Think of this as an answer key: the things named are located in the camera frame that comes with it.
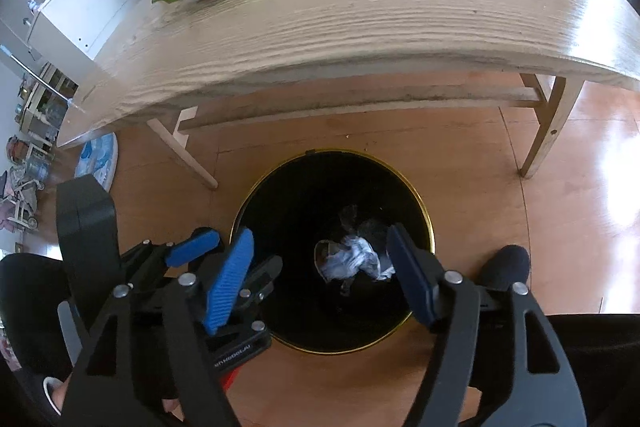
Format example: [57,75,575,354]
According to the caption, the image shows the dark slipper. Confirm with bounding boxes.
[19,369,68,419]

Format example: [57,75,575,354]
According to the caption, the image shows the crumpled white paper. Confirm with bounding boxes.
[314,234,398,284]

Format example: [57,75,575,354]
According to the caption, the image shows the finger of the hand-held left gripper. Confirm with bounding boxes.
[122,228,223,290]
[220,255,284,342]

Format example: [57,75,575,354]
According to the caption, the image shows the person's leg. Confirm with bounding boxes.
[477,245,640,427]
[0,253,78,408]

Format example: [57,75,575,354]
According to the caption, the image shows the black trash bin gold rim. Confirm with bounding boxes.
[229,149,435,355]

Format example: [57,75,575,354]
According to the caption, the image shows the white cabinet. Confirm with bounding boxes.
[27,0,153,58]

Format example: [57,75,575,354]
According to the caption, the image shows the wooden table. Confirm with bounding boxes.
[56,0,640,192]

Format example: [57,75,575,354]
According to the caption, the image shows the blue round floor mat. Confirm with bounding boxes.
[75,133,119,192]

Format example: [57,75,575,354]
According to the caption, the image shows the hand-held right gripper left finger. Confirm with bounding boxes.
[62,228,256,427]

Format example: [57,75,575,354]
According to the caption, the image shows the person's right leg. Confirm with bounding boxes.
[477,245,640,427]

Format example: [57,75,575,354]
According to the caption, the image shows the cluttered metal shelf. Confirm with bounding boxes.
[14,62,79,145]

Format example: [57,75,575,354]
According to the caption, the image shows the person's left leg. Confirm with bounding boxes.
[0,253,78,408]

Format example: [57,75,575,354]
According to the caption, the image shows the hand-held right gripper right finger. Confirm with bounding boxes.
[386,223,587,427]

